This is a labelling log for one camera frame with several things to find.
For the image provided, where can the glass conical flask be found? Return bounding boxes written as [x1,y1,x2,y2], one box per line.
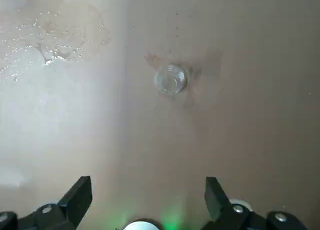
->
[152,62,192,96]

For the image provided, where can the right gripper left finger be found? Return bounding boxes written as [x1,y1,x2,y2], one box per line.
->
[0,176,93,230]

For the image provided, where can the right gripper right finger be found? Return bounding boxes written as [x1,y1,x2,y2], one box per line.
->
[199,176,320,230]

